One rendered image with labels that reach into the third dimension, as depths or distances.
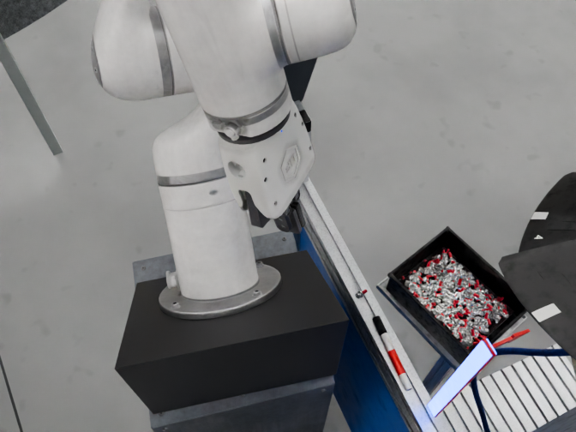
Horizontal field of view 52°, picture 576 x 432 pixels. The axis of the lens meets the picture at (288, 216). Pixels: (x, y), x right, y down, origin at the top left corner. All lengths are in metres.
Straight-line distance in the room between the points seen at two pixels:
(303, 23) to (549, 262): 0.55
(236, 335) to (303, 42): 0.41
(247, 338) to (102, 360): 1.34
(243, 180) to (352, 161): 1.80
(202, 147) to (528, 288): 0.48
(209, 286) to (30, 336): 1.38
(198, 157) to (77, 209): 1.58
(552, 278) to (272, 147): 0.47
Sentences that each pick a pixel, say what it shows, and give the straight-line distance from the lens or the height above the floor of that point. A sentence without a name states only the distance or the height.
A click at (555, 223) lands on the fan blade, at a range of 1.16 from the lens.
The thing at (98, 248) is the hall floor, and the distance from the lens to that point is 2.24.
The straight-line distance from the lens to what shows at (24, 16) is 2.20.
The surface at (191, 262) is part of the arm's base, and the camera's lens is 0.85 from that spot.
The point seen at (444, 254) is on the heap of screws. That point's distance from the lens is 1.21.
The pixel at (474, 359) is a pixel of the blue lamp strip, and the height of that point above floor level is 1.14.
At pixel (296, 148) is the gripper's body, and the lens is 0.61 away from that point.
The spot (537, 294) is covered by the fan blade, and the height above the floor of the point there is 1.15.
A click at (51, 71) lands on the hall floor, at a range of 2.87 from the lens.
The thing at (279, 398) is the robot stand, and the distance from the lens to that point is 0.99.
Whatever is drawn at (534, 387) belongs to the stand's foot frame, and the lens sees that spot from 2.01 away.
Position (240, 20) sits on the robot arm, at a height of 1.57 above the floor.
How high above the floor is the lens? 1.88
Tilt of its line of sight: 59 degrees down
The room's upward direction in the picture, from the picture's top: straight up
